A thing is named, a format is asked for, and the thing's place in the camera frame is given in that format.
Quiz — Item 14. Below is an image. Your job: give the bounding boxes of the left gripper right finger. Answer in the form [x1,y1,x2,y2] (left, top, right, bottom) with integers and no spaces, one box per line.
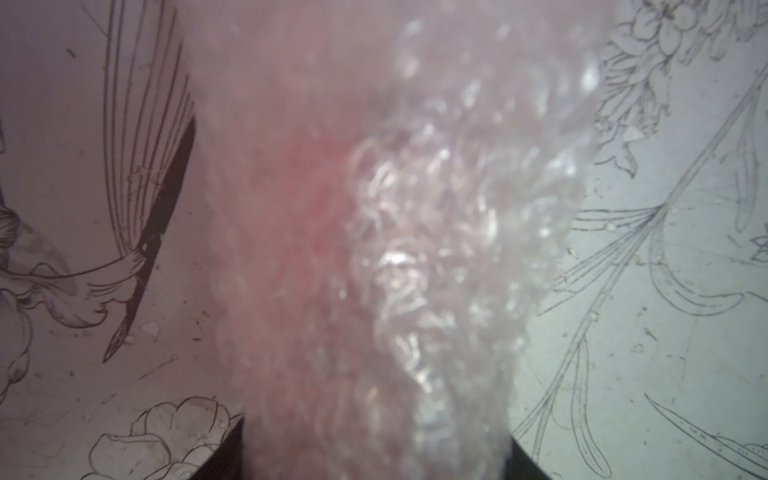
[506,438,550,480]

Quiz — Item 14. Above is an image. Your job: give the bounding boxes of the clear bubble wrap sheet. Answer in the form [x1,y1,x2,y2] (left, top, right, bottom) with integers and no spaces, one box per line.
[178,1,614,479]

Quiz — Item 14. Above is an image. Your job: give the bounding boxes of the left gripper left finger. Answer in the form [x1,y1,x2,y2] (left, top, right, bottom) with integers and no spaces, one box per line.
[191,419,244,480]

